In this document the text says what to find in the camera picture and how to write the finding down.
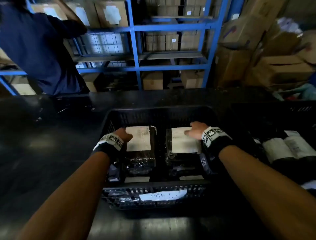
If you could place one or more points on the person's right hand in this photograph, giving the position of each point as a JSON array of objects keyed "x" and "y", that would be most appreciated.
[{"x": 197, "y": 129}]

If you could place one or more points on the person's left hand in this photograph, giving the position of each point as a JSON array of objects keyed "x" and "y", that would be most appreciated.
[{"x": 124, "y": 134}]

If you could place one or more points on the person's right forearm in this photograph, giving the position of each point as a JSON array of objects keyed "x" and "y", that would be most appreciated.
[{"x": 271, "y": 192}]

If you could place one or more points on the person's left forearm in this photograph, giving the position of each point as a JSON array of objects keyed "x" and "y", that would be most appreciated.
[{"x": 74, "y": 197}]

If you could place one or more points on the black wristband with marker tags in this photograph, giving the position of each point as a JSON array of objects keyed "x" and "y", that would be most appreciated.
[
  {"x": 214, "y": 134},
  {"x": 111, "y": 139}
]

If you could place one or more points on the stack of small brown cartons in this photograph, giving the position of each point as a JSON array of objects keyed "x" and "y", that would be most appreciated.
[{"x": 160, "y": 40}]

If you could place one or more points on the blue metal shelving rack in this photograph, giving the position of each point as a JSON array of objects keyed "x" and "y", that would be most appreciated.
[{"x": 133, "y": 37}]

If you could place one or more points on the pile of large cardboard boxes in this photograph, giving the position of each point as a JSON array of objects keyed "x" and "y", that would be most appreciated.
[{"x": 242, "y": 32}]

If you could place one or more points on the large blue container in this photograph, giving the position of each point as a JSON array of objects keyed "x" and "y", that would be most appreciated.
[{"x": 313, "y": 79}]

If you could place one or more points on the bundle of white packets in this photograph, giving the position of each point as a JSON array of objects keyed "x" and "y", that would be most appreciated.
[{"x": 290, "y": 24}]

